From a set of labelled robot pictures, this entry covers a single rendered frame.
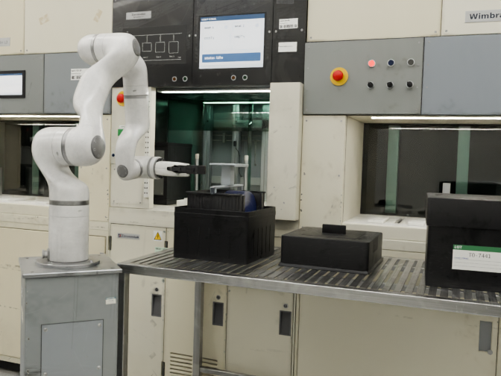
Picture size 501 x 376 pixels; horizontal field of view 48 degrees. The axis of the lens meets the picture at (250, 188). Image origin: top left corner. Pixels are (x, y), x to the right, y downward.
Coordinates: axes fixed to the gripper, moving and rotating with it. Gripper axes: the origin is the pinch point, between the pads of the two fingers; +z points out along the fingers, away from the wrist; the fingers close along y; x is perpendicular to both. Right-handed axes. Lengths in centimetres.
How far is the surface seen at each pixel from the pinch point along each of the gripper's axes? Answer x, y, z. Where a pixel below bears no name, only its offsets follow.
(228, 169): 0.5, 1.7, 13.1
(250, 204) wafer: -11.3, -3.5, 19.9
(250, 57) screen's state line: 46, -29, 7
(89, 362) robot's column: -58, 45, -10
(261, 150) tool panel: 11, -119, -22
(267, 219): -16.5, -4.5, 26.0
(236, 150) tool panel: 10, -113, -34
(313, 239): -20, 8, 47
